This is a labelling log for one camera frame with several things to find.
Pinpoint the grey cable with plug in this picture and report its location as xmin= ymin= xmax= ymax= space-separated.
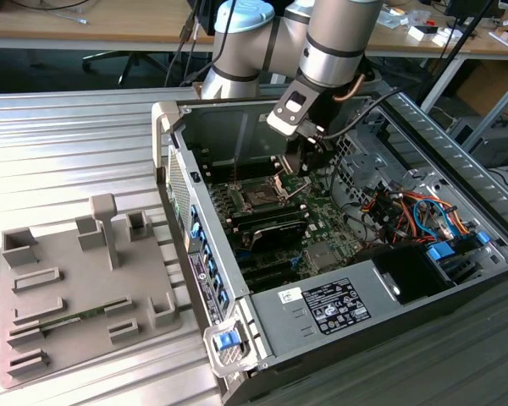
xmin=46 ymin=8 xmax=90 ymax=25

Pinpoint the black camera cable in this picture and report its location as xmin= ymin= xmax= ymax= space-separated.
xmin=319 ymin=86 xmax=401 ymax=140

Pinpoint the small white box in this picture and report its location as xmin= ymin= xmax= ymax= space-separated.
xmin=407 ymin=24 xmax=440 ymax=43

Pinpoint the grey box on floor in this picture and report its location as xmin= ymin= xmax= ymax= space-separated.
xmin=465 ymin=124 xmax=508 ymax=168

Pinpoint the black expansion slot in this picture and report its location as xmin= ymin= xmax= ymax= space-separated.
xmin=240 ymin=256 xmax=304 ymax=294

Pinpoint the blue case latch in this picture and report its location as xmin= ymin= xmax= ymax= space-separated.
xmin=214 ymin=332 xmax=239 ymax=351

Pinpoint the CPU socket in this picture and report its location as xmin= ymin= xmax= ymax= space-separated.
xmin=230 ymin=177 xmax=290 ymax=214

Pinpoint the blue disk carrier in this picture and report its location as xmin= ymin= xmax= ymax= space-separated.
xmin=425 ymin=240 xmax=457 ymax=272

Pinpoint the grey parts rack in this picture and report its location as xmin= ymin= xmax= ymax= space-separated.
xmin=0 ymin=193 xmax=185 ymax=390

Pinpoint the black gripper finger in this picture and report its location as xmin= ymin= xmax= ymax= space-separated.
xmin=298 ymin=138 xmax=334 ymax=178

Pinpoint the green motherboard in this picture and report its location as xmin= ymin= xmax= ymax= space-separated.
xmin=205 ymin=158 xmax=367 ymax=294

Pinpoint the wooden desk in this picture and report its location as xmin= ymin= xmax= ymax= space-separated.
xmin=0 ymin=0 xmax=508 ymax=96

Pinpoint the orange yellow wire bundle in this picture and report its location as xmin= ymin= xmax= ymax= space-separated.
xmin=361 ymin=189 xmax=478 ymax=246

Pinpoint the metal drive cage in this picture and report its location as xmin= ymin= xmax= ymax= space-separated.
xmin=326 ymin=99 xmax=407 ymax=206

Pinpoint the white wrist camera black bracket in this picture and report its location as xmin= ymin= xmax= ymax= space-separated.
xmin=265 ymin=80 xmax=318 ymax=139

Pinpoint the black office chair base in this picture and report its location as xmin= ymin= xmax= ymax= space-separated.
xmin=82 ymin=49 xmax=173 ymax=89

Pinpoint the black graphics card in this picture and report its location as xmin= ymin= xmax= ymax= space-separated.
xmin=235 ymin=217 xmax=309 ymax=255

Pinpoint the light blue data wire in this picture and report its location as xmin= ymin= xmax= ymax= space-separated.
xmin=412 ymin=197 xmax=457 ymax=243

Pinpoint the grey power supply with labels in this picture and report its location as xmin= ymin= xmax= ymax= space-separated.
xmin=248 ymin=258 xmax=402 ymax=360

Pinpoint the large brown cardboard box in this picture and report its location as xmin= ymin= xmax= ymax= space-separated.
xmin=455 ymin=58 xmax=508 ymax=122

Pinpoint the black slanted pole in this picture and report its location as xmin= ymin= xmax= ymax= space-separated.
xmin=418 ymin=0 xmax=496 ymax=101

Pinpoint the grey open PC case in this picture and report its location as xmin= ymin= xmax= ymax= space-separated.
xmin=151 ymin=82 xmax=508 ymax=406

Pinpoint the black monitor base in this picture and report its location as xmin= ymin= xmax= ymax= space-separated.
xmin=444 ymin=0 xmax=500 ymax=19

